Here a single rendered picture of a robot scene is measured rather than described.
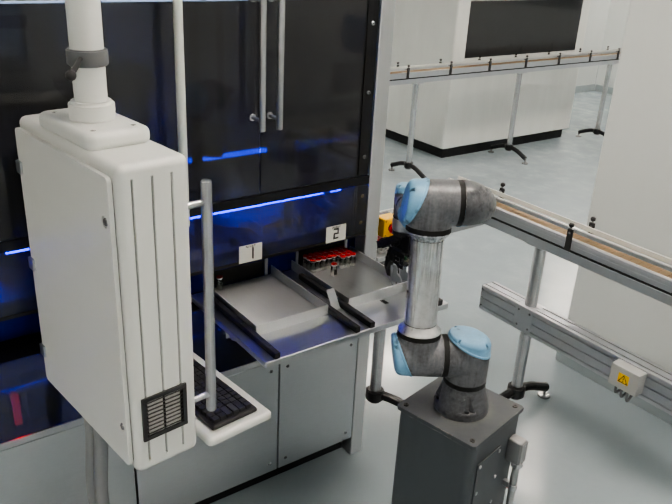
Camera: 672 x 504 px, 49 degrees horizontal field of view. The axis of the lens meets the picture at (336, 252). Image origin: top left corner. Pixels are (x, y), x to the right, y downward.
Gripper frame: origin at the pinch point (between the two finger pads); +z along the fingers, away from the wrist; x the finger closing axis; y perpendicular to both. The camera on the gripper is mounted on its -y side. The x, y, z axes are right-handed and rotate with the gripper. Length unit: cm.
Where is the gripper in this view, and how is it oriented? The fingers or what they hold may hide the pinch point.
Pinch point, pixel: (394, 282)
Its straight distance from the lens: 248.2
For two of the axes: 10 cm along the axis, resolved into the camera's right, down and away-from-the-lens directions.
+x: 8.1, -2.0, 5.5
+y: 5.9, 3.5, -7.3
